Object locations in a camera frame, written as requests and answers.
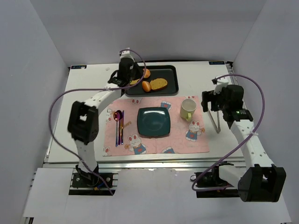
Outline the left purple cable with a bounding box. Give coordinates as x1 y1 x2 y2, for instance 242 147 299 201
49 49 151 196

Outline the iridescent spoon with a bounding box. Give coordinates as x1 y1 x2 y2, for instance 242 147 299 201
113 110 123 147

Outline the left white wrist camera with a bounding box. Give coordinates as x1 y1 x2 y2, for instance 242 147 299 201
119 48 134 61

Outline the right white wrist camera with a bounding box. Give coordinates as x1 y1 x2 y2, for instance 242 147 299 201
212 76 229 95

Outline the light green mug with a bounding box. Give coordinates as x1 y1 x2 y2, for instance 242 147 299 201
180 98 197 122

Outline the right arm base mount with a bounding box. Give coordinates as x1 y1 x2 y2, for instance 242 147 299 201
195 161 239 198

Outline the iridescent knife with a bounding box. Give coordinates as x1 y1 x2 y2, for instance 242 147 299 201
118 110 124 145

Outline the dark green square plate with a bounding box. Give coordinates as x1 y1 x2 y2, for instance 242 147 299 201
137 107 171 138

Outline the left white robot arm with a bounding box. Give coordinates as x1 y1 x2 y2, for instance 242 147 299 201
67 57 142 187

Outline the toasted bread slice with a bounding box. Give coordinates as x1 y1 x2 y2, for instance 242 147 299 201
150 78 168 91

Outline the orange bun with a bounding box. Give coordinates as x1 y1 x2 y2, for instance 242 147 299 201
143 69 150 79
142 81 151 92

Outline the small bread piece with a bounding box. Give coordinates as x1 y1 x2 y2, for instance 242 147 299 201
130 79 140 85

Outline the black baking tray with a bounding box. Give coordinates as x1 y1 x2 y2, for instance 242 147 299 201
126 65 179 97

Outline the orange bun lower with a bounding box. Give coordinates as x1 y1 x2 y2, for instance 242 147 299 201
142 81 151 92

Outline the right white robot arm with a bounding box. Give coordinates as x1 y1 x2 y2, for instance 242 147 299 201
201 84 286 203

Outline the orange bun upper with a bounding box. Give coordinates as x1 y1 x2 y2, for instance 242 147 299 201
143 69 150 79

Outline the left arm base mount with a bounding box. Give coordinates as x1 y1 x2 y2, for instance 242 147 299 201
69 165 118 196

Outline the pink bunny placemat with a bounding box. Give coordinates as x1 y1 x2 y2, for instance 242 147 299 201
103 96 209 156

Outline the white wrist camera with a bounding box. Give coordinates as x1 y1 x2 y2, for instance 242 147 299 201
212 76 229 95
119 48 134 61

